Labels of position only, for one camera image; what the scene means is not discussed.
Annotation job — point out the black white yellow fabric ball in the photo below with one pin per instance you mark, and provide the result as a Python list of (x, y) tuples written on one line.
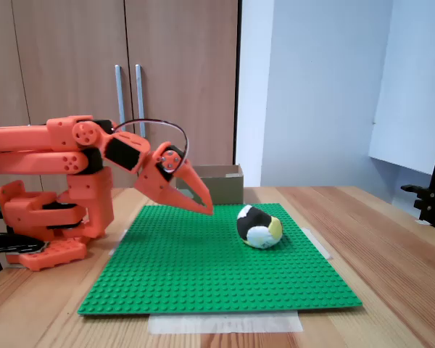
[(257, 226)]

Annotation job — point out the brown cardboard box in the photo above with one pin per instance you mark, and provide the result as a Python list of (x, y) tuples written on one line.
[(223, 188)]

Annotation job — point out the green studded baseplate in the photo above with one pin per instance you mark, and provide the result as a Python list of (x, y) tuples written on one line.
[(203, 272)]

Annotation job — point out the wooden cabinet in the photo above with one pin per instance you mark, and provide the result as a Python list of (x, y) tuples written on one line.
[(185, 72)]

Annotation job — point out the wide translucent tape strip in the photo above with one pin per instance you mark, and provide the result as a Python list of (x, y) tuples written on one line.
[(221, 324)]

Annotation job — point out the black clamp stand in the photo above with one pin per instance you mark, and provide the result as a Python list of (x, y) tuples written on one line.
[(429, 203)]

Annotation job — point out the white wall panel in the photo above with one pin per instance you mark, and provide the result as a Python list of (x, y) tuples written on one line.
[(409, 108)]

